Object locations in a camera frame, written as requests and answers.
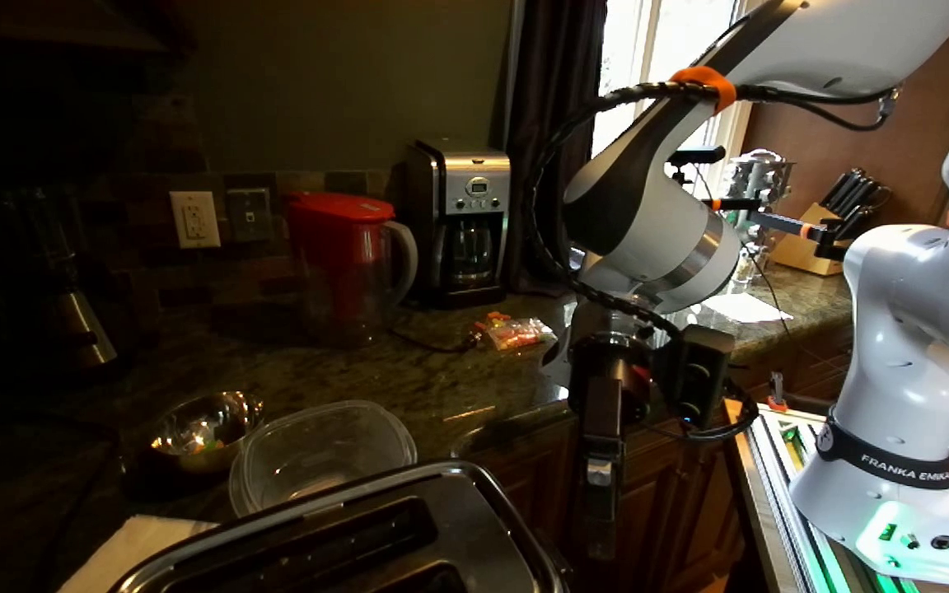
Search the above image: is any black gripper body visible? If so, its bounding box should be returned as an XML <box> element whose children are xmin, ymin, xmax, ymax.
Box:
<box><xmin>569</xmin><ymin>303</ymin><xmax>630</xmax><ymax>562</ymax></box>

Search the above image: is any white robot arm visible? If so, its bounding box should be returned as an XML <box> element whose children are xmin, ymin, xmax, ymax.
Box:
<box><xmin>564</xmin><ymin>0</ymin><xmax>949</xmax><ymax>585</ymax></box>

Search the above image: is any black chrome toaster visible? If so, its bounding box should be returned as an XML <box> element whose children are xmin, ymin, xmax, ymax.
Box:
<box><xmin>107</xmin><ymin>463</ymin><xmax>569</xmax><ymax>593</ymax></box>

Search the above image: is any bag of colourful candy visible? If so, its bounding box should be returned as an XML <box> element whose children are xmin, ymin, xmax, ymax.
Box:
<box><xmin>476</xmin><ymin>310</ymin><xmax>554</xmax><ymax>353</ymax></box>

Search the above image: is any silver black coffee maker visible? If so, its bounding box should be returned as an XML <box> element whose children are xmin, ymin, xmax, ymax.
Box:
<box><xmin>392</xmin><ymin>142</ymin><xmax>510</xmax><ymax>308</ymax></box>

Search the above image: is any wooden knife block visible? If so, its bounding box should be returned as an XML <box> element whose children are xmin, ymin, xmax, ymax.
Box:
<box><xmin>768</xmin><ymin>167</ymin><xmax>878</xmax><ymax>276</ymax></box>

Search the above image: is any red water filter pitcher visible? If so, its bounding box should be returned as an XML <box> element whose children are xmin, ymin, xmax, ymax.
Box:
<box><xmin>286</xmin><ymin>190</ymin><xmax>418</xmax><ymax>346</ymax></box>

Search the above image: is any clear plastic food container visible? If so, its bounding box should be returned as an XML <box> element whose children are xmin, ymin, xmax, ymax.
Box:
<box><xmin>227</xmin><ymin>399</ymin><xmax>418</xmax><ymax>519</ymax></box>

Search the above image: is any small shiny metal bowl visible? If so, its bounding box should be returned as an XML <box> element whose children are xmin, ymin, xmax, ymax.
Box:
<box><xmin>122</xmin><ymin>388</ymin><xmax>262</xmax><ymax>479</ymax></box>

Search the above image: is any white wall outlet plate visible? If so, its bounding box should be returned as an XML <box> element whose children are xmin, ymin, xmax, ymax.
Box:
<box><xmin>168</xmin><ymin>190</ymin><xmax>222</xmax><ymax>250</ymax></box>

